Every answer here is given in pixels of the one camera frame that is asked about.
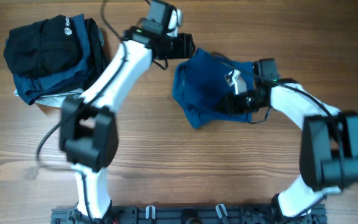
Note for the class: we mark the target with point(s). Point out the black bottom folded garment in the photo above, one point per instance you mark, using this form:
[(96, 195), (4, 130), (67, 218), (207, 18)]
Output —
[(98, 59)]

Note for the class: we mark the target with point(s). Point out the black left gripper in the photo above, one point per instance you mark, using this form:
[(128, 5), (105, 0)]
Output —
[(185, 44)]

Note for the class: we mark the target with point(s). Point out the blue polo shirt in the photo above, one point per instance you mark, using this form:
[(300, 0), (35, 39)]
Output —
[(199, 85)]

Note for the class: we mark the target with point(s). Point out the light grey folded garment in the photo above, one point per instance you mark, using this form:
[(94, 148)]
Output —
[(56, 99)]

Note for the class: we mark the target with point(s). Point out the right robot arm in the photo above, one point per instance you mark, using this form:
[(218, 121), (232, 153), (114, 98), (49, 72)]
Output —
[(329, 141)]

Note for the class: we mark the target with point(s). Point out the black folded garment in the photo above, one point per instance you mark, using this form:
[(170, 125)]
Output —
[(98, 59), (44, 47)]

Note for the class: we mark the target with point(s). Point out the navy folded garment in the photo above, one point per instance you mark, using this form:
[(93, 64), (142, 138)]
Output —
[(30, 89)]

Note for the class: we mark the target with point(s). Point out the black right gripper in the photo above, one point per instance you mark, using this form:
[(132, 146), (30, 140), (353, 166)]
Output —
[(230, 100)]

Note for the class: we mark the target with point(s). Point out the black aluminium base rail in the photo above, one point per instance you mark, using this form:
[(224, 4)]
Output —
[(245, 214)]

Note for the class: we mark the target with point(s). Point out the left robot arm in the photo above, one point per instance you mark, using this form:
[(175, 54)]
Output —
[(88, 130)]

